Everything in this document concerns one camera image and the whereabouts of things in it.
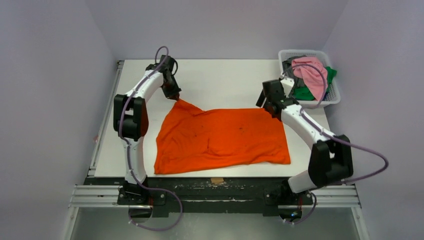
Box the orange t-shirt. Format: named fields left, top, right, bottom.
left=154, top=100, right=291, bottom=175

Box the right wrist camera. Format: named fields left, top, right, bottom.
left=279, top=76, right=295, bottom=97

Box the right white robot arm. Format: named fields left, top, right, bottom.
left=256, top=79, right=354, bottom=204

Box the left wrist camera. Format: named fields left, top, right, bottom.
left=159, top=54, right=178, bottom=73

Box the grey t-shirt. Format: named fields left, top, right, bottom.
left=282, top=55, right=306, bottom=89

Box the brown tape piece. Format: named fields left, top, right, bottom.
left=210, top=177, right=225, bottom=185

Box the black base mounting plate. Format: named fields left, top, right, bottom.
left=83, top=177, right=318, bottom=219

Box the green t-shirt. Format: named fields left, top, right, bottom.
left=293, top=67, right=324, bottom=101

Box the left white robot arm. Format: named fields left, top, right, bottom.
left=112, top=62, right=181, bottom=207

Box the aluminium frame rail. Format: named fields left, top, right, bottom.
left=59, top=60, right=370, bottom=240

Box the white plastic laundry basket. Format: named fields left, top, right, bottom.
left=277, top=49, right=341, bottom=108

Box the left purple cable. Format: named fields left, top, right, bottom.
left=118, top=45, right=184, bottom=232

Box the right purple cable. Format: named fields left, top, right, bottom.
left=281, top=62, right=389, bottom=226

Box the pink t-shirt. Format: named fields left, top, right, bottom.
left=291, top=56, right=328, bottom=101

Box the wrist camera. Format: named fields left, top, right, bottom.
left=159, top=54, right=178, bottom=73
left=279, top=76, right=295, bottom=97

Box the purple cable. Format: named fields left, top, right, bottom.
left=118, top=45, right=184, bottom=232
left=281, top=62, right=389, bottom=226

